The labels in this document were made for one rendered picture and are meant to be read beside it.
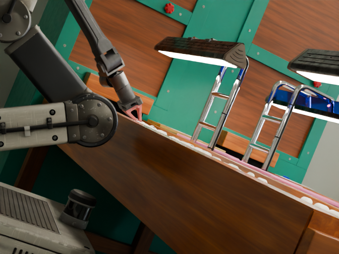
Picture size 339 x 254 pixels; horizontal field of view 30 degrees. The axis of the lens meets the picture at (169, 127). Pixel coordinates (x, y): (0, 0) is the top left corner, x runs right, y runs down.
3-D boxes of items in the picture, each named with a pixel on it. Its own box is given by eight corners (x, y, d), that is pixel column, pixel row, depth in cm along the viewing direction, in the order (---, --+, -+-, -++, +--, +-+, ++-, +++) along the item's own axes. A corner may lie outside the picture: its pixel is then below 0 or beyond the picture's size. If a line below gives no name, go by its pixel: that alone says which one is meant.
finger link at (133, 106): (143, 116, 236) (132, 94, 233) (150, 119, 229) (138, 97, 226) (127, 125, 234) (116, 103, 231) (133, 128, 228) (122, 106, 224)
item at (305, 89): (254, 194, 230) (301, 80, 230) (228, 181, 248) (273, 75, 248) (294, 209, 238) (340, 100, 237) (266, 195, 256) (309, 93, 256)
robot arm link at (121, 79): (112, 75, 220) (124, 67, 222) (103, 75, 225) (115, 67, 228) (120, 92, 222) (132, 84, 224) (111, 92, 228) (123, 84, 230)
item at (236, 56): (224, 59, 194) (233, 37, 193) (153, 49, 250) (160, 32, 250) (244, 69, 197) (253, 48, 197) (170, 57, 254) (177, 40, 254)
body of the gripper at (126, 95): (133, 97, 233) (124, 79, 231) (143, 101, 224) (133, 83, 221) (118, 106, 232) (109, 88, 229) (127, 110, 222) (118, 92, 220)
